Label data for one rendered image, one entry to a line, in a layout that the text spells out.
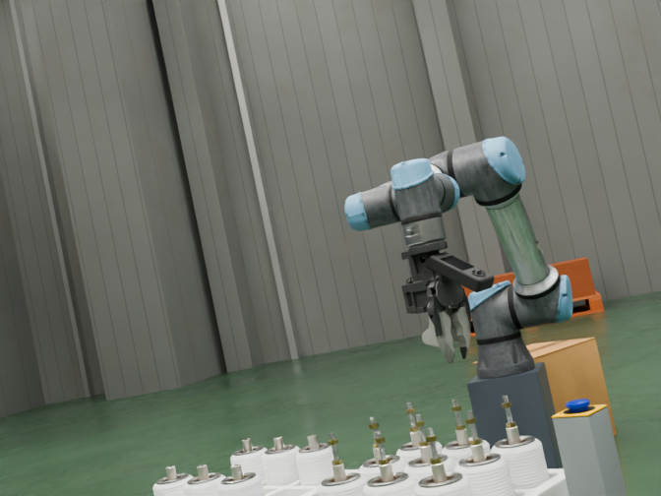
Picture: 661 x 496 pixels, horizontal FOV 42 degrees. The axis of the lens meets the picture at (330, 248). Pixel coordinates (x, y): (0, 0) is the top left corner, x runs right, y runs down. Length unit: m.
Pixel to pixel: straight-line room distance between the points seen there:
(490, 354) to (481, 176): 0.51
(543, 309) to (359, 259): 6.66
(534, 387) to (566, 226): 6.23
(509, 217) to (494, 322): 0.32
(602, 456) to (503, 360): 0.76
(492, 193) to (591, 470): 0.74
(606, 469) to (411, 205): 0.55
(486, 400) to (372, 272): 6.57
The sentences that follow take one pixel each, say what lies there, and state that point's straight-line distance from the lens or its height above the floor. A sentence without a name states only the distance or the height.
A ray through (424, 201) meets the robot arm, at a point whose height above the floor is 0.72.
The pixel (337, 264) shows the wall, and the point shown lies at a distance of 8.87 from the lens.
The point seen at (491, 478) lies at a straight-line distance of 1.55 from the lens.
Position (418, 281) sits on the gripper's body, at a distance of 1.56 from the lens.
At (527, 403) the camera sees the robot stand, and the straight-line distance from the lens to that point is 2.22.
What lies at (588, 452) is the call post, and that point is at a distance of 1.52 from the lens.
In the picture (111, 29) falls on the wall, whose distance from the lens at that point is 9.05.
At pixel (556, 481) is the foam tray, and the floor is 0.18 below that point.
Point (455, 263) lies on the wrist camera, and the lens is 1.51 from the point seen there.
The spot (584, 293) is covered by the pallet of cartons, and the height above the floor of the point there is 0.17.
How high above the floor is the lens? 0.60
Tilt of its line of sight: 3 degrees up
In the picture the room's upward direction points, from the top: 12 degrees counter-clockwise
